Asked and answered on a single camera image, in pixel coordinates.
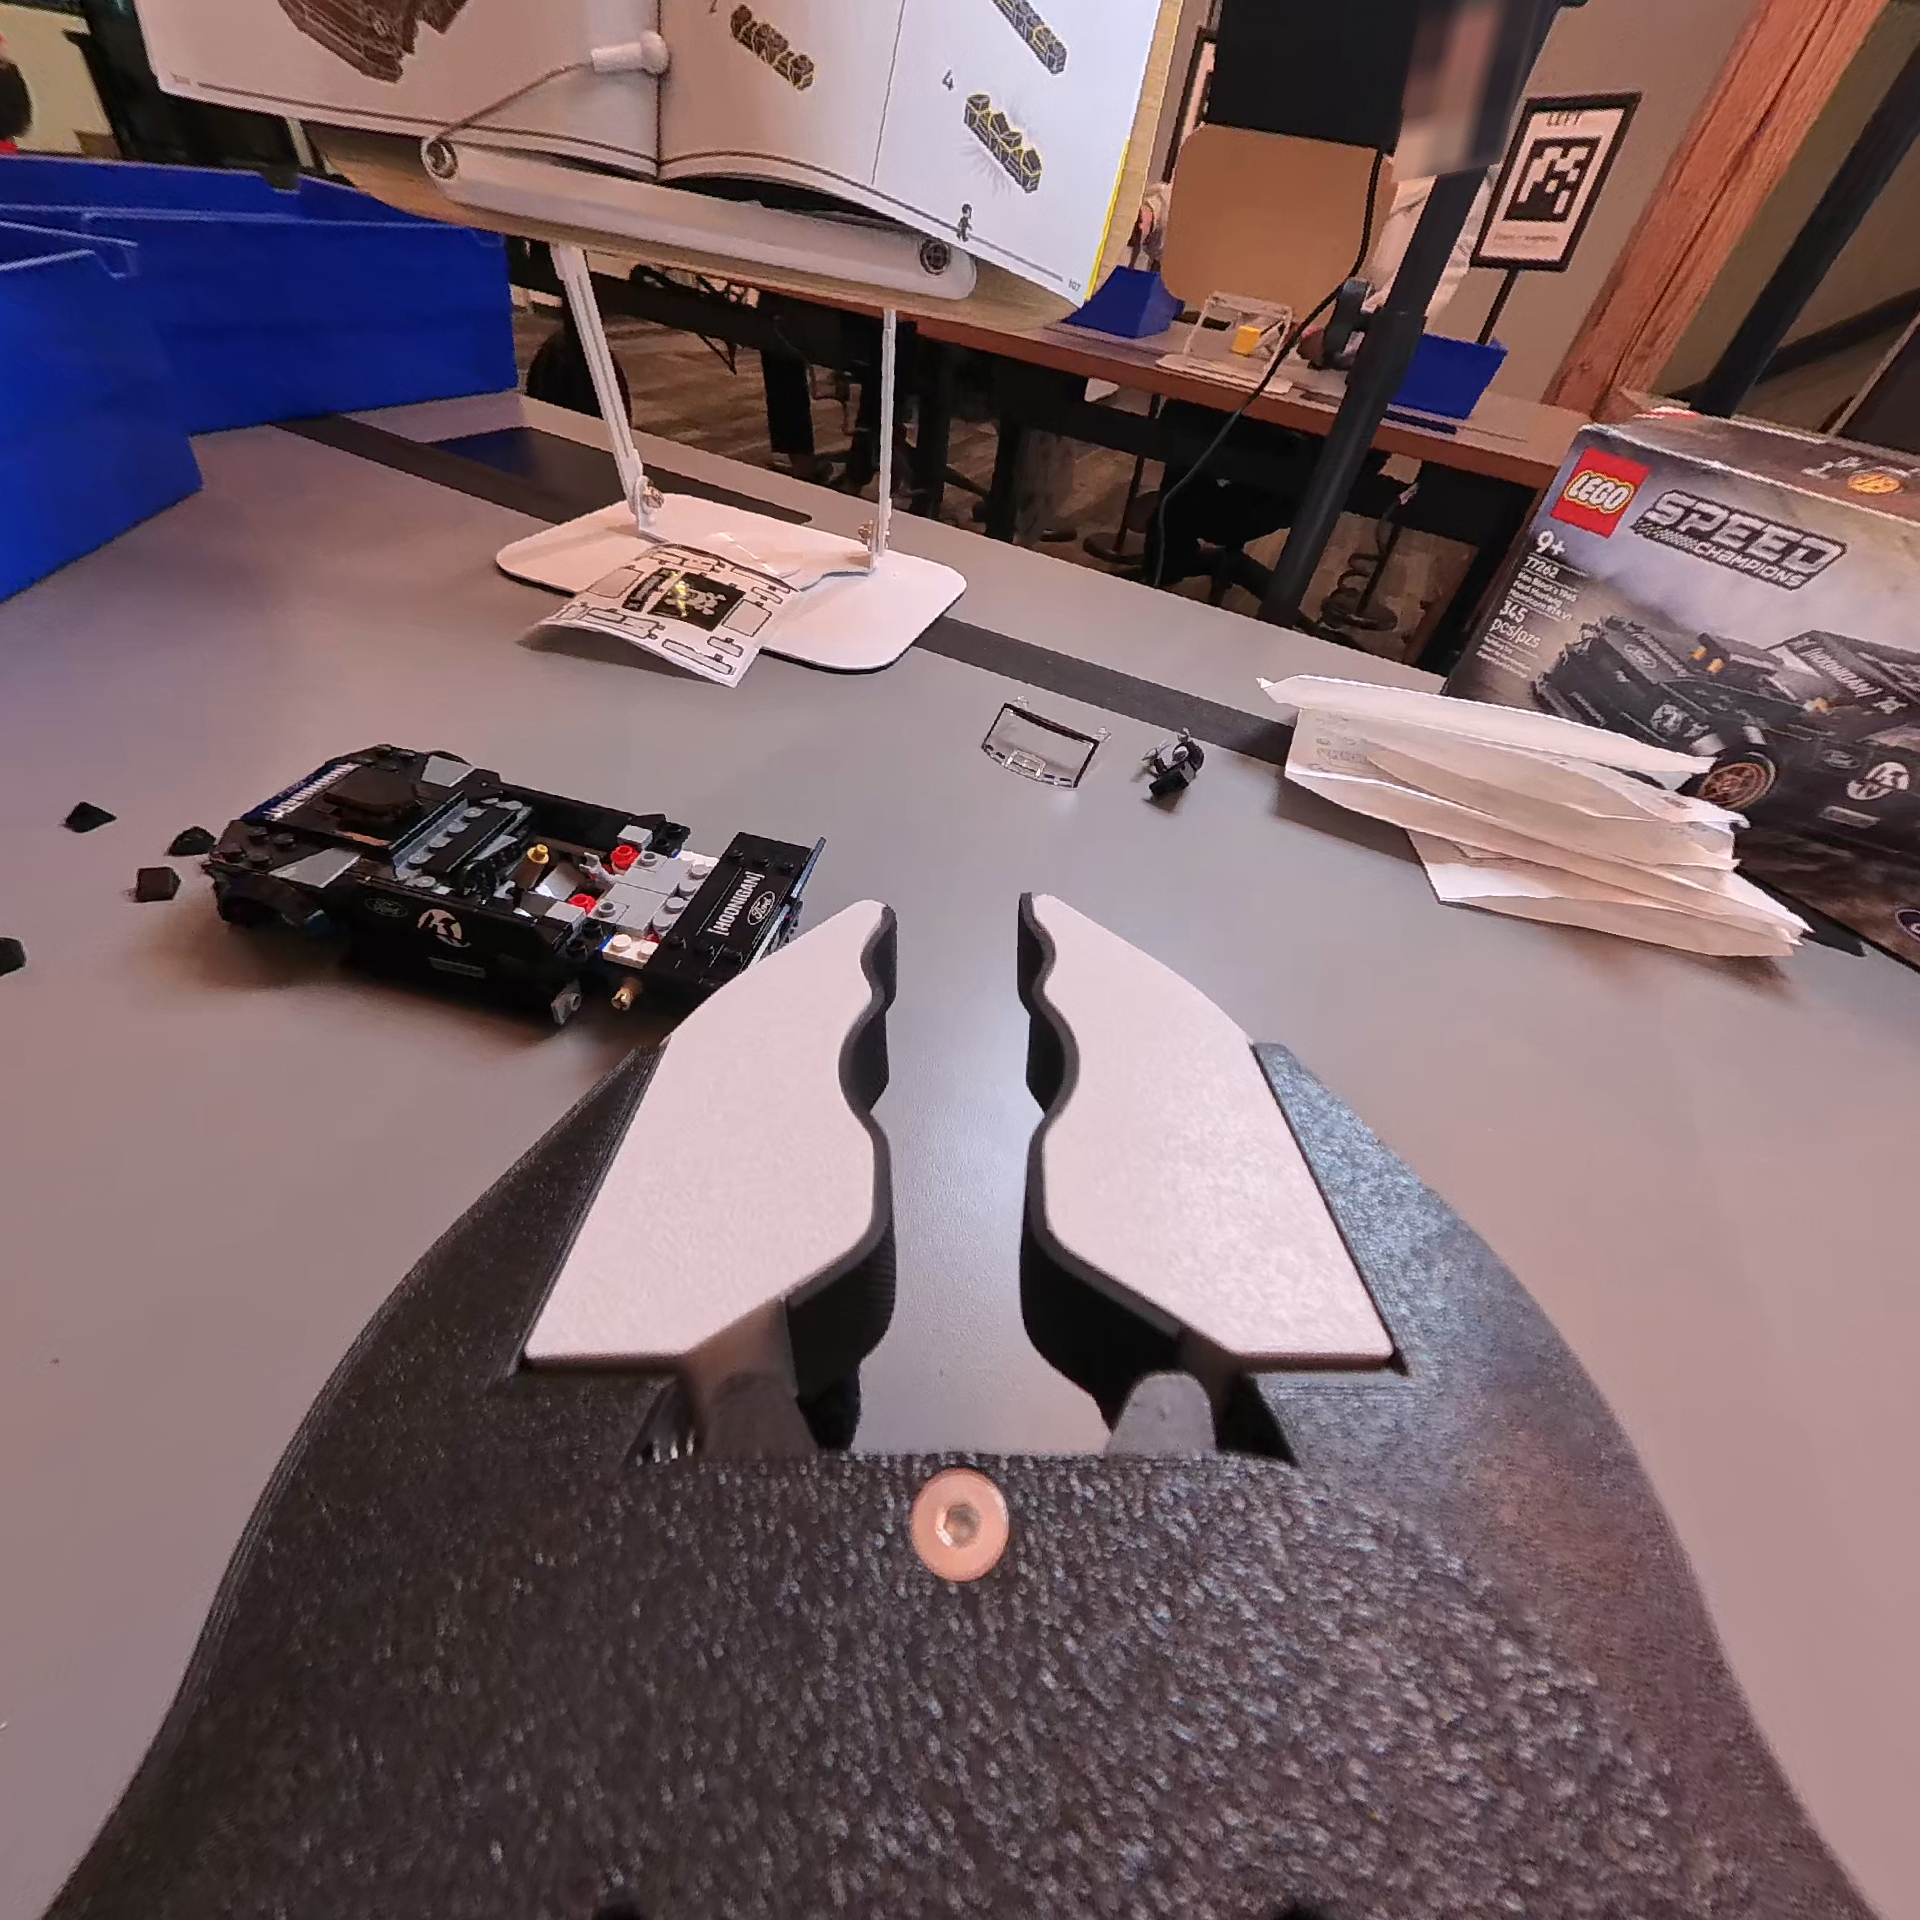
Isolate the clear lego windshield piece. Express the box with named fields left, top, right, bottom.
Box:
left=983, top=699, right=1103, bottom=791

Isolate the cluster of small black tiles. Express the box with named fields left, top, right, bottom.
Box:
left=0, top=795, right=216, bottom=976

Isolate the black tripod pole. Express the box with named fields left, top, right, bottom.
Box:
left=1261, top=168, right=1502, bottom=634

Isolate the small blue bin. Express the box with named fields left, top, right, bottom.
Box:
left=1381, top=331, right=1511, bottom=423

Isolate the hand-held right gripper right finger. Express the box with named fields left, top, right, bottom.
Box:
left=1015, top=896, right=1400, bottom=1396

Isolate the black white marker tag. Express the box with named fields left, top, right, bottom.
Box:
left=1471, top=91, right=1644, bottom=272

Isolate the white booklet stand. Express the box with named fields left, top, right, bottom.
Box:
left=420, top=135, right=975, bottom=676

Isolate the lego instruction booklet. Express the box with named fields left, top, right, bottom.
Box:
left=134, top=0, right=1165, bottom=302

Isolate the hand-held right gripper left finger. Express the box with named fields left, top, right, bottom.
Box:
left=526, top=900, right=896, bottom=1414

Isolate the lego set box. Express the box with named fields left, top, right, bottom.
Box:
left=1440, top=407, right=1920, bottom=969

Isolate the black lego car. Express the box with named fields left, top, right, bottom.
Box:
left=205, top=746, right=827, bottom=1028

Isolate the tan chair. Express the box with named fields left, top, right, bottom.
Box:
left=1156, top=121, right=1397, bottom=331

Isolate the sticker sheet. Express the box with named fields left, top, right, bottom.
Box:
left=541, top=551, right=788, bottom=694

